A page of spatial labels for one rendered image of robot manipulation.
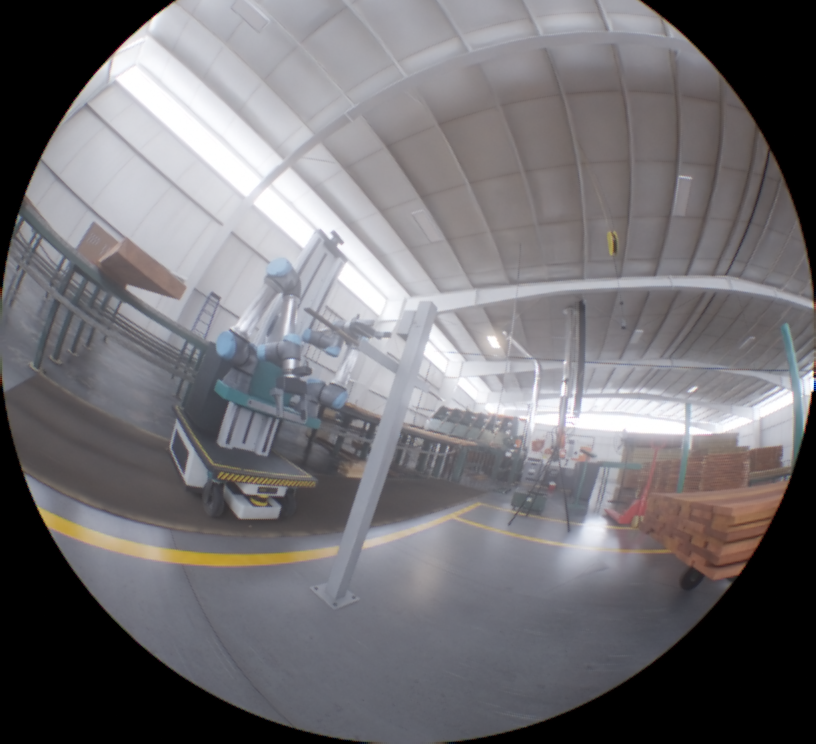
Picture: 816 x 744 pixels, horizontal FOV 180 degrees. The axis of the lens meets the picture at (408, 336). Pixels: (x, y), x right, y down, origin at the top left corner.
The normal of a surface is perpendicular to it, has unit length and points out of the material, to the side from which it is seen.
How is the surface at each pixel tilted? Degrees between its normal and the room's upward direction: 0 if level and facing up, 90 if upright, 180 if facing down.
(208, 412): 90
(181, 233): 89
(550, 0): 178
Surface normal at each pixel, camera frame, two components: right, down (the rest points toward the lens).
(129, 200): 0.82, 0.04
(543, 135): -0.21, 0.86
